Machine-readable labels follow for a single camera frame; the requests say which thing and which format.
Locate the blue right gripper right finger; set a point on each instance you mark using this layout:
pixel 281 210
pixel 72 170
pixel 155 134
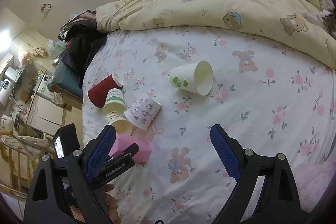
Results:
pixel 278 201

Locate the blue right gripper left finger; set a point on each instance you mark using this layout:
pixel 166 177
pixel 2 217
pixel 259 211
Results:
pixel 46 201

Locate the pink square plastic cup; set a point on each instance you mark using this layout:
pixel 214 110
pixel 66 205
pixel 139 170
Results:
pixel 138 147

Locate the red ripple paper cup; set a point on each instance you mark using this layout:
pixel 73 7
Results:
pixel 97 94

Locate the cream cartoon sticker cup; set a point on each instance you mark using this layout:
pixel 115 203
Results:
pixel 120 123

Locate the white cup green band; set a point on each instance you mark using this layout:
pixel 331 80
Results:
pixel 114 102

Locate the white cup purple print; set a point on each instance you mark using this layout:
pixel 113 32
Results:
pixel 143 111

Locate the white cup green clover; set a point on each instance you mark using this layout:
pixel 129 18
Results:
pixel 197 78

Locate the person's left hand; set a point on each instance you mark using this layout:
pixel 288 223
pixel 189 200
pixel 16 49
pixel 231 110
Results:
pixel 111 203

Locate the white kitchen cabinet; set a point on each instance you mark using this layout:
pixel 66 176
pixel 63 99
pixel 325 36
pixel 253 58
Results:
pixel 44 116

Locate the teal bed headboard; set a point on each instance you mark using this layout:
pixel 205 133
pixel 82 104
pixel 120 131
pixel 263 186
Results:
pixel 66 81

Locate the floral white bed sheet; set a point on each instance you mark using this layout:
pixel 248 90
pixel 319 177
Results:
pixel 267 96

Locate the black clothing pile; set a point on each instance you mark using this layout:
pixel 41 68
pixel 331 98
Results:
pixel 83 41

